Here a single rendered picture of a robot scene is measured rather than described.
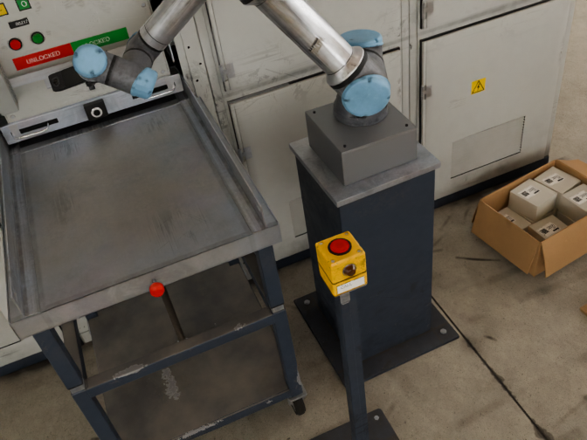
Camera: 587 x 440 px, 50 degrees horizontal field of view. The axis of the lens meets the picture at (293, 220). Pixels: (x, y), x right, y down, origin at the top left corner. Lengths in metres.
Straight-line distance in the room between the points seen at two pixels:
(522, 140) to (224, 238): 1.66
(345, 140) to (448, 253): 1.02
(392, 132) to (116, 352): 1.17
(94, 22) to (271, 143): 0.68
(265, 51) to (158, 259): 0.82
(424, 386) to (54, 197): 1.28
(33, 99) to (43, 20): 0.23
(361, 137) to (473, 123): 0.96
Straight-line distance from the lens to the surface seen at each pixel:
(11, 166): 1.95
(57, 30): 1.90
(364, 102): 1.52
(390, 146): 1.69
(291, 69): 2.04
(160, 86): 1.99
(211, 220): 1.50
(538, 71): 2.65
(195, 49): 1.94
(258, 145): 2.13
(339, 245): 1.29
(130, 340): 2.23
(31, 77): 1.90
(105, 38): 1.92
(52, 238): 1.63
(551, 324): 2.37
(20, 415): 2.45
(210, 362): 2.08
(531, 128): 2.79
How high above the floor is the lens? 1.81
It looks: 41 degrees down
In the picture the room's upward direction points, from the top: 10 degrees counter-clockwise
